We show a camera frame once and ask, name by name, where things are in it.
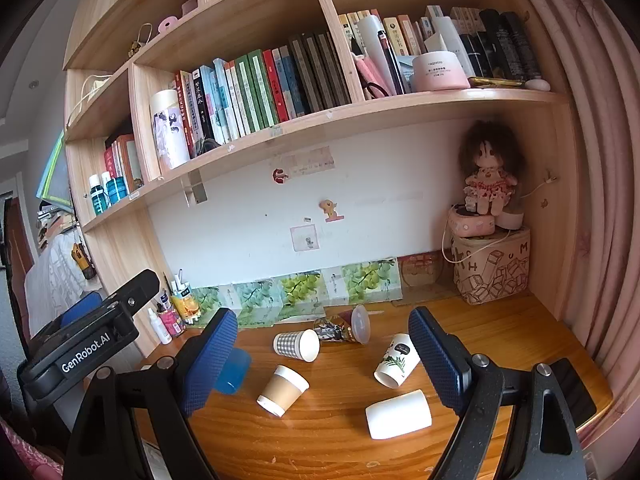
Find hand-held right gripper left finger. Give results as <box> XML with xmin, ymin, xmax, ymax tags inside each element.
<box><xmin>62</xmin><ymin>307</ymin><xmax>239</xmax><ymax>480</ymax></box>

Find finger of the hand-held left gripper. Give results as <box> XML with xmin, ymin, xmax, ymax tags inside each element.
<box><xmin>102</xmin><ymin>268</ymin><xmax>161</xmax><ymax>318</ymax></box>
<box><xmin>61</xmin><ymin>291</ymin><xmax>104</xmax><ymax>327</ymax></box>

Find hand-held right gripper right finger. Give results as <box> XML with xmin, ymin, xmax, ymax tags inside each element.
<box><xmin>407</xmin><ymin>306</ymin><xmax>589</xmax><ymax>480</ymax></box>

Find blue plastic cup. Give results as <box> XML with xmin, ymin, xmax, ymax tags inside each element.
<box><xmin>216</xmin><ymin>347</ymin><xmax>253</xmax><ymax>395</ymax></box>

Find white cup with plant print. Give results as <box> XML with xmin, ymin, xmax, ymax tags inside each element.
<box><xmin>373</xmin><ymin>332</ymin><xmax>422</xmax><ymax>389</ymax></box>

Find plain white cup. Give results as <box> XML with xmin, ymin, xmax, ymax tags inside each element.
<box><xmin>365</xmin><ymin>389</ymin><xmax>432</xmax><ymax>441</ymax></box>

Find brown paper cup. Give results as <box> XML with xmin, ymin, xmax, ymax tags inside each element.
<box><xmin>256</xmin><ymin>365</ymin><xmax>311</xmax><ymax>418</ymax></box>

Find checked paper cup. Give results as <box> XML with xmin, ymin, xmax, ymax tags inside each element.
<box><xmin>272</xmin><ymin>329</ymin><xmax>321</xmax><ymax>363</ymax></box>

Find dark printed cup with lid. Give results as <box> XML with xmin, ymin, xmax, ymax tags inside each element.
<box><xmin>313</xmin><ymin>304</ymin><xmax>372</xmax><ymax>345</ymax></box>

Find white spray bottle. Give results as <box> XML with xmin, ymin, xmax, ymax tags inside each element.
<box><xmin>147</xmin><ymin>307</ymin><xmax>173</xmax><ymax>345</ymax></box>

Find orange hanging bag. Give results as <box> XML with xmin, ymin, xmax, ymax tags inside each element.
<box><xmin>70</xmin><ymin>241</ymin><xmax>98</xmax><ymax>281</ymax></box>

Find pink bottle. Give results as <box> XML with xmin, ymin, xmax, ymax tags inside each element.
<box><xmin>159</xmin><ymin>305</ymin><xmax>187</xmax><ymax>336</ymax></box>

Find clear orange printed packet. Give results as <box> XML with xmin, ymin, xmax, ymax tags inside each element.
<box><xmin>397</xmin><ymin>252</ymin><xmax>446</xmax><ymax>288</ymax></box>

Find printed beige storage box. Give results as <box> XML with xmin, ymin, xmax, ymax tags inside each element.
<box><xmin>451</xmin><ymin>227</ymin><xmax>532</xmax><ymax>306</ymax></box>

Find red books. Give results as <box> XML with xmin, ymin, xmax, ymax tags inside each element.
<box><xmin>103</xmin><ymin>134</ymin><xmax>136</xmax><ymax>181</ymax></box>

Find green framed board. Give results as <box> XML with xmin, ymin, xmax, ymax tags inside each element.
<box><xmin>35</xmin><ymin>130</ymin><xmax>73</xmax><ymax>211</ymax></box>

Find black phone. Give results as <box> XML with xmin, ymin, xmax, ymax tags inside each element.
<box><xmin>550</xmin><ymin>357</ymin><xmax>598</xmax><ymax>428</ymax></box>

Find pink round music box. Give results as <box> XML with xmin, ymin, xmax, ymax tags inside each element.
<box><xmin>446</xmin><ymin>202</ymin><xmax>497</xmax><ymax>237</ymax></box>

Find white printed cylinder tube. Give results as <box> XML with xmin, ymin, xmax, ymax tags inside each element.
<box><xmin>149</xmin><ymin>89</ymin><xmax>192</xmax><ymax>171</ymax></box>

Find brown-haired rag doll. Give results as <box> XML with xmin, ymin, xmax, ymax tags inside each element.
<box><xmin>458</xmin><ymin>120</ymin><xmax>526</xmax><ymax>218</ymax></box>

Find row of green and dark books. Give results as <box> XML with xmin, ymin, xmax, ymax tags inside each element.
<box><xmin>174</xmin><ymin>30</ymin><xmax>352</xmax><ymax>147</ymax></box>

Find wooden bookshelf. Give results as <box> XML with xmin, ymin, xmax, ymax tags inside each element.
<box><xmin>62</xmin><ymin>0</ymin><xmax>586</xmax><ymax>356</ymax></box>

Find pink curtain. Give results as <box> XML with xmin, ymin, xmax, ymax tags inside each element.
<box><xmin>505</xmin><ymin>0</ymin><xmax>640</xmax><ymax>441</ymax></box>

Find gold pen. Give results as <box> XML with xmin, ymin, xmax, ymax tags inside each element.
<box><xmin>467</xmin><ymin>76</ymin><xmax>526</xmax><ymax>89</ymax></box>

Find white cream jar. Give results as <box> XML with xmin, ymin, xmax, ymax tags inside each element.
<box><xmin>411</xmin><ymin>52</ymin><xmax>472</xmax><ymax>93</ymax></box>

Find white rolled paper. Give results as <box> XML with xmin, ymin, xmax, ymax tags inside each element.
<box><xmin>356</xmin><ymin>15</ymin><xmax>401</xmax><ymax>96</ymax></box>

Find row of beige and black books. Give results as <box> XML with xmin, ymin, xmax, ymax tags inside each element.
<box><xmin>337</xmin><ymin>5</ymin><xmax>543</xmax><ymax>97</ymax></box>

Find metal shelf bracket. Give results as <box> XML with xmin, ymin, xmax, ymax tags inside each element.
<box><xmin>182</xmin><ymin>169</ymin><xmax>208</xmax><ymax>207</ymax></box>

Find white cable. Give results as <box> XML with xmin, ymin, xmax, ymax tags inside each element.
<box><xmin>440</xmin><ymin>174</ymin><xmax>558</xmax><ymax>263</ymax></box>

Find brown picture frame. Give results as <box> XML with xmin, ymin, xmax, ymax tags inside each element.
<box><xmin>121</xmin><ymin>137</ymin><xmax>146</xmax><ymax>191</ymax></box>

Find pink square wall sticker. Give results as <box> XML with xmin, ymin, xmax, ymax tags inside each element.
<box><xmin>290</xmin><ymin>225</ymin><xmax>321</xmax><ymax>252</ymax></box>

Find yellow cartoon wall sticker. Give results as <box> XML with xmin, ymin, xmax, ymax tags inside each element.
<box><xmin>319</xmin><ymin>199</ymin><xmax>346</xmax><ymax>223</ymax></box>

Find white cord bundle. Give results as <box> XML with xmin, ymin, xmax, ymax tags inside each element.
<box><xmin>65</xmin><ymin>74</ymin><xmax>117</xmax><ymax>128</ymax></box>

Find small keychain charm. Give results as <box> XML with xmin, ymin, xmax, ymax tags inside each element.
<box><xmin>126</xmin><ymin>22</ymin><xmax>153</xmax><ymax>58</ymax></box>

